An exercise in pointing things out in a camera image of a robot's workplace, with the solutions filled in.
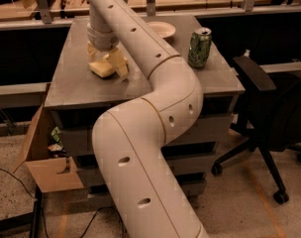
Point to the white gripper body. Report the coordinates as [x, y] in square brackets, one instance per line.
[102, 40]

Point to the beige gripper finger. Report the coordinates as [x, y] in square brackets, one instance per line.
[92, 53]
[117, 60]

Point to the yellow sponge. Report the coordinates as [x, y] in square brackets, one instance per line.
[104, 68]

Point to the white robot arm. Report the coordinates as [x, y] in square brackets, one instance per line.
[128, 138]

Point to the grey drawer cabinet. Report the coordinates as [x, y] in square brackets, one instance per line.
[77, 97]

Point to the white bowl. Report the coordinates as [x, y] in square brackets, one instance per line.
[164, 30]

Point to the green crushed can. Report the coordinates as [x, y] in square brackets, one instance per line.
[199, 49]

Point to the green wrapper in box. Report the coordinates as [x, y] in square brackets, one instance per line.
[55, 146]

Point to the cardboard box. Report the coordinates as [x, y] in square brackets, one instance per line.
[50, 173]

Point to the black office chair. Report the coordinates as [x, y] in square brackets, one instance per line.
[269, 116]

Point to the black metal stand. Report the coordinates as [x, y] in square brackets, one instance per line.
[32, 218]

